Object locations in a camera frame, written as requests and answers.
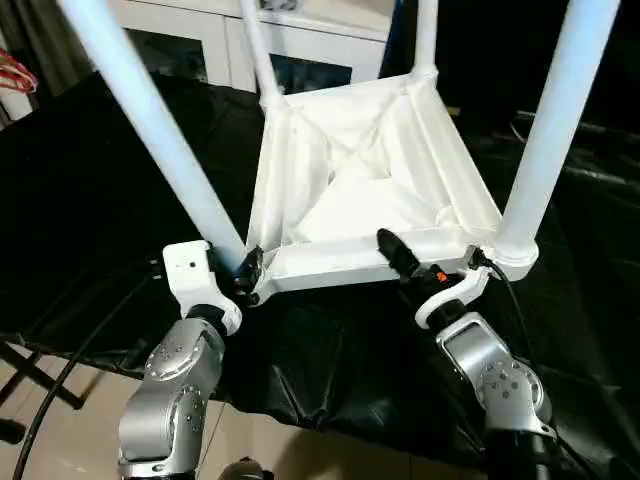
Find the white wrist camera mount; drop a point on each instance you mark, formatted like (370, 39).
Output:
(190, 270)
(465, 287)

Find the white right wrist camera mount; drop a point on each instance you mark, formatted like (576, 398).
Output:
(465, 287)

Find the white cabinet with glass doors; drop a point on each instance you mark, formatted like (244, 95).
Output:
(225, 50)

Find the black glossy mat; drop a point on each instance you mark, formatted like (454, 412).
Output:
(350, 360)

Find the dark blue hanging cloth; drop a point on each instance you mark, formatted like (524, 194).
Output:
(396, 25)

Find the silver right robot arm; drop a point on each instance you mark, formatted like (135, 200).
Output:
(500, 380)

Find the black rubber stand foot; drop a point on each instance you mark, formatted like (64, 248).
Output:
(10, 431)

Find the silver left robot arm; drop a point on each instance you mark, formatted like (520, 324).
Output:
(170, 390)

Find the white plastic table top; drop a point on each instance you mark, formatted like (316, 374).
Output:
(350, 200)

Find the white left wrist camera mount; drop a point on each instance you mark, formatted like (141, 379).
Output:
(190, 270)

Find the red patterned cloth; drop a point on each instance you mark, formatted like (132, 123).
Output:
(17, 75)

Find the dark robot foot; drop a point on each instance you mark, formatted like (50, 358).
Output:
(245, 471)

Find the black folding stand frame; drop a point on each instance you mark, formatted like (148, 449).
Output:
(50, 385)

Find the grey curtain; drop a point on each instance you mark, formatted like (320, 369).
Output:
(50, 40)

